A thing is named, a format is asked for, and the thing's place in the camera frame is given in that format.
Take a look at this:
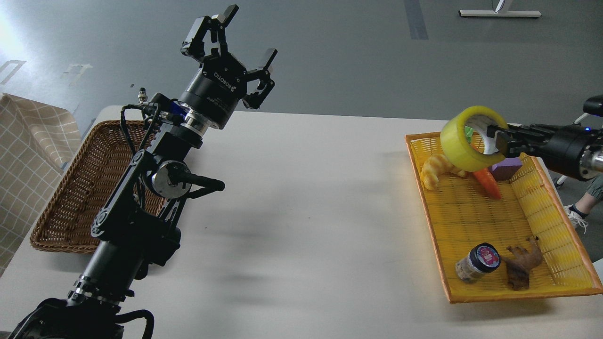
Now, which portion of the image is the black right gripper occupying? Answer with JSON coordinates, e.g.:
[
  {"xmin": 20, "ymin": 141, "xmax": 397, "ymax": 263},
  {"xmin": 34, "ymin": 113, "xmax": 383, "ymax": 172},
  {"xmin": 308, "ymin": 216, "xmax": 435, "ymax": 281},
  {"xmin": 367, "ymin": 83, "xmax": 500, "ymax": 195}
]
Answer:
[{"xmin": 486, "ymin": 124, "xmax": 594, "ymax": 182}]

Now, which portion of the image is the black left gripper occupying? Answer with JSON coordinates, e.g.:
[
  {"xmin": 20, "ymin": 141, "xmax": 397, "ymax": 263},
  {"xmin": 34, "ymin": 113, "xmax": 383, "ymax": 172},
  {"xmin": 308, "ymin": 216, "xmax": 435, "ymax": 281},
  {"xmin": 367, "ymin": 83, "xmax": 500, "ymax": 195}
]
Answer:
[{"xmin": 178, "ymin": 5, "xmax": 278, "ymax": 129}]

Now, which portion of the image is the yellow tape roll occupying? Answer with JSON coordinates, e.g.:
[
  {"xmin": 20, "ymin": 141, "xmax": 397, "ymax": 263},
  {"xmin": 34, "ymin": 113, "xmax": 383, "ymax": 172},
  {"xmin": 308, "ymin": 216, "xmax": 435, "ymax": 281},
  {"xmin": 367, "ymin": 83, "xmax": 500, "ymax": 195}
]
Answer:
[{"xmin": 440, "ymin": 105, "xmax": 509, "ymax": 172}]

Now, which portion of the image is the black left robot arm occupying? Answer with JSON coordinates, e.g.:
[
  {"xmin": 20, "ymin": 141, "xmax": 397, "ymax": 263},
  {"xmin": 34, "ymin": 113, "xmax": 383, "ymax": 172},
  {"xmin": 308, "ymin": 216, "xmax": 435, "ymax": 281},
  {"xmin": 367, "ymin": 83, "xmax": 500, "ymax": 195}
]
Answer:
[{"xmin": 9, "ymin": 4, "xmax": 277, "ymax": 339}]

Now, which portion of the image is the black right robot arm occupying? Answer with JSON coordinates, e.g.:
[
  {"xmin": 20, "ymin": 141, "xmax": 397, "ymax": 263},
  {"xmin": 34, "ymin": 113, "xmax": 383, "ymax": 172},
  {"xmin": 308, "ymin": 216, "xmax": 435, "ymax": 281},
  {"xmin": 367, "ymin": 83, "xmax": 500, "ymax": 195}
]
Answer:
[{"xmin": 486, "ymin": 124, "xmax": 602, "ymax": 182}]

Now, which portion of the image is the purple cube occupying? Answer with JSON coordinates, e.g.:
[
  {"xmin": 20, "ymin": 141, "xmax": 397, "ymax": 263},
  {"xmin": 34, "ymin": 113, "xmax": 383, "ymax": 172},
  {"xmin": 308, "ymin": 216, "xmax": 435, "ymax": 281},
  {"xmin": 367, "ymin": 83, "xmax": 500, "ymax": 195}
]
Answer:
[{"xmin": 489, "ymin": 157, "xmax": 523, "ymax": 182}]

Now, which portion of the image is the toy carrot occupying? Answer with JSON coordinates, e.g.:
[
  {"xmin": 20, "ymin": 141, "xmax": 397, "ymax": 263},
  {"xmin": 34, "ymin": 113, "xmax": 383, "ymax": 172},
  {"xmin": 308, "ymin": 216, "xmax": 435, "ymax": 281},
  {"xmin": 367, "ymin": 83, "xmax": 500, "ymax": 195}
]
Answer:
[{"xmin": 464, "ymin": 126, "xmax": 502, "ymax": 200}]

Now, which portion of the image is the toy croissant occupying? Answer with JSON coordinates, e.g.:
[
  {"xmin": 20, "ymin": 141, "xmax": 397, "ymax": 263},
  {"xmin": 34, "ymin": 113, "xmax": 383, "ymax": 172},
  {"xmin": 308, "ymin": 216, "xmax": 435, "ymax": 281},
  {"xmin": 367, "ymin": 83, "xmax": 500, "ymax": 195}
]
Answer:
[{"xmin": 420, "ymin": 153, "xmax": 467, "ymax": 191}]

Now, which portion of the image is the yellow plastic basket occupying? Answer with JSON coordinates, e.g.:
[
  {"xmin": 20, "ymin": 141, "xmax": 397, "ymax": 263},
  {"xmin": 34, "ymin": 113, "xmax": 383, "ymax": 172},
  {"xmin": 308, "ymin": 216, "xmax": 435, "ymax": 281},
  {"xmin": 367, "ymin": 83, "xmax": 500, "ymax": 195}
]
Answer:
[{"xmin": 405, "ymin": 132, "xmax": 602, "ymax": 303}]

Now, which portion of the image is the small jar blue lid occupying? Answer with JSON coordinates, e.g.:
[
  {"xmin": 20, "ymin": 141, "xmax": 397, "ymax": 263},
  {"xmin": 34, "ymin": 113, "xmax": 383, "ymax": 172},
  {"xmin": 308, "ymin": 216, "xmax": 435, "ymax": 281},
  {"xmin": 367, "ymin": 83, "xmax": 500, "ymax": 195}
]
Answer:
[{"xmin": 455, "ymin": 242, "xmax": 502, "ymax": 283}]

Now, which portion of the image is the brown toy animal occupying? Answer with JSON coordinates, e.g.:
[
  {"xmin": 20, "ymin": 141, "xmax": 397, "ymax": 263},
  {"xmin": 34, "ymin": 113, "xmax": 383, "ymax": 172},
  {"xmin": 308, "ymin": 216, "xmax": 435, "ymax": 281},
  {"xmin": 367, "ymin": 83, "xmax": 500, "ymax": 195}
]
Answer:
[{"xmin": 500, "ymin": 235, "xmax": 544, "ymax": 291}]

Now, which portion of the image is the white stand base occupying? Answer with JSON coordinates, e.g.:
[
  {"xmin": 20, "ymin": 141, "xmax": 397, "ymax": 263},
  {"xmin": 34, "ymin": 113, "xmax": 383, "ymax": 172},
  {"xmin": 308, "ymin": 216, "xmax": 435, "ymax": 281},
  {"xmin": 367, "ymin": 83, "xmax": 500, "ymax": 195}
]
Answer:
[{"xmin": 458, "ymin": 0, "xmax": 542, "ymax": 19}]

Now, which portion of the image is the beige checkered cloth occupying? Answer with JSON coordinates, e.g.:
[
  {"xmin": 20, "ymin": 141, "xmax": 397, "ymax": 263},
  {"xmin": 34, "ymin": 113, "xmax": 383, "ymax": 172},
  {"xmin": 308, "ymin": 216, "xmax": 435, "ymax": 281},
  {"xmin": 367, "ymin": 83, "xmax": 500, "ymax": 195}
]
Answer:
[{"xmin": 0, "ymin": 94, "xmax": 81, "ymax": 273}]

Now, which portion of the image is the brown wicker basket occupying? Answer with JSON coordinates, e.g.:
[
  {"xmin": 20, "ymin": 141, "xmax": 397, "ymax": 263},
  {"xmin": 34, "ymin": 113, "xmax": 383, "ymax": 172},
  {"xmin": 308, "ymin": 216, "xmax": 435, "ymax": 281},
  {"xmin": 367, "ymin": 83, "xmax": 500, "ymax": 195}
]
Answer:
[{"xmin": 31, "ymin": 120, "xmax": 171, "ymax": 254}]

